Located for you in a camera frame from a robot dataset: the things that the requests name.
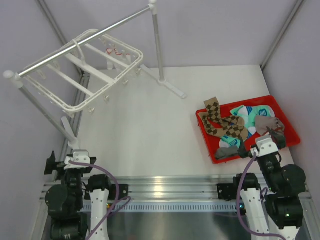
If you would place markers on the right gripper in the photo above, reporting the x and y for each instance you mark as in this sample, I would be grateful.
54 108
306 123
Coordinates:
279 137

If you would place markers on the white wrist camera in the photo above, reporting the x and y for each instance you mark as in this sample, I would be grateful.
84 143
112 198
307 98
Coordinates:
77 160
266 144

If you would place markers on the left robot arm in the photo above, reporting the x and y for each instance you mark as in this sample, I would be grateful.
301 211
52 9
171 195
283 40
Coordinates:
80 205

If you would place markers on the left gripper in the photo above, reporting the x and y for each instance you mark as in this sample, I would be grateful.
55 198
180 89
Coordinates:
52 164

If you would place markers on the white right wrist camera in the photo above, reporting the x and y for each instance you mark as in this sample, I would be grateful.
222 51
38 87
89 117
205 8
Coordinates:
266 144

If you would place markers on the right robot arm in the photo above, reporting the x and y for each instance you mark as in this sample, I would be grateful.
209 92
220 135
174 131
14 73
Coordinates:
267 194

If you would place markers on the metal drying rack stand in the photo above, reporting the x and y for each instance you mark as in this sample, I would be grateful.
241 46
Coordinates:
96 41

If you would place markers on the red plastic tray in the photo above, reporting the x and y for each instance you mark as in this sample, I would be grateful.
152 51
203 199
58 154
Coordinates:
212 142

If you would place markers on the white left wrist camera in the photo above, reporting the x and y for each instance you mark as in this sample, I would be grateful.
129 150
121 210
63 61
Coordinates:
77 160

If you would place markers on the teal white sock upper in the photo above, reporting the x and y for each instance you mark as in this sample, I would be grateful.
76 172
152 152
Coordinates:
248 113

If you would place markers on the grey sock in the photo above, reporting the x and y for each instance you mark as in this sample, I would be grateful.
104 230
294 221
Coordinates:
226 152

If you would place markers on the taupe sock red stripes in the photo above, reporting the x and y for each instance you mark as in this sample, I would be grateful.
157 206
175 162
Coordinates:
263 123

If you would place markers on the brown argyle sock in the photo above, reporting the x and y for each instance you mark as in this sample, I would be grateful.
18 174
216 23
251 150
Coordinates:
213 115
234 131

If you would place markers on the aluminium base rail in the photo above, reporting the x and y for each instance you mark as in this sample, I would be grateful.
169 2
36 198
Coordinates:
169 194

